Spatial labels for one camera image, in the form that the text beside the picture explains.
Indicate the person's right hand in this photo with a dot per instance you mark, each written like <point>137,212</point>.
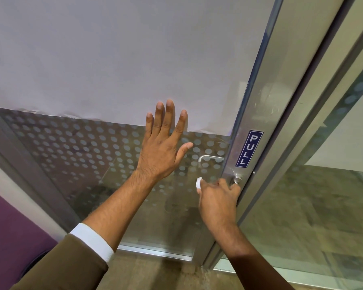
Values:
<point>217,205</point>

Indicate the person's left hand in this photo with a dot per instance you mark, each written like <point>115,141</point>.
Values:
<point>157,154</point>

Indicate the person's left middle finger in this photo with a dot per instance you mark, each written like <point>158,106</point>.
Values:
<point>168,116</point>

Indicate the person's left little finger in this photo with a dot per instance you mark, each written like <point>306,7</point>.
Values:
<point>149,124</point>

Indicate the person's left thumb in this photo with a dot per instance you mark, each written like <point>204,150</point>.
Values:
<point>184,151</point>

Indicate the person's right thumb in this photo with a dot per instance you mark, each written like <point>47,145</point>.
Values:
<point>203,188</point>

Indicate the aluminium framed glass door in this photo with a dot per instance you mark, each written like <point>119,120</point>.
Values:
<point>275,87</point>

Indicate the person's right forearm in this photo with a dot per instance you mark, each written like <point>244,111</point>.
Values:
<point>248,256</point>

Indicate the person's left forearm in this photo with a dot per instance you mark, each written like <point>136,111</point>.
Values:
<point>121,205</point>

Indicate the white thumb bandage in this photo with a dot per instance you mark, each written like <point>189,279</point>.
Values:
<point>198,182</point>

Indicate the blue door sign sticker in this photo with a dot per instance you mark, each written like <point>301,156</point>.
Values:
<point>250,149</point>

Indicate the dotted frosted glass film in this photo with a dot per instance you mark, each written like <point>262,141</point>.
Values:
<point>78,141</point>

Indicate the glass side panel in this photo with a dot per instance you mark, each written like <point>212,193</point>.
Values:
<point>320,208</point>

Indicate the white shirt cuff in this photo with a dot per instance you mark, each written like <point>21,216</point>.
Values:
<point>93,241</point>

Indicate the brown jacket sleeve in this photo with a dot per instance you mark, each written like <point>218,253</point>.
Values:
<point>63,265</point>

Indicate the aluminium door frame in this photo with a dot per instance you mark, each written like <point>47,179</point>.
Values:
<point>316,87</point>

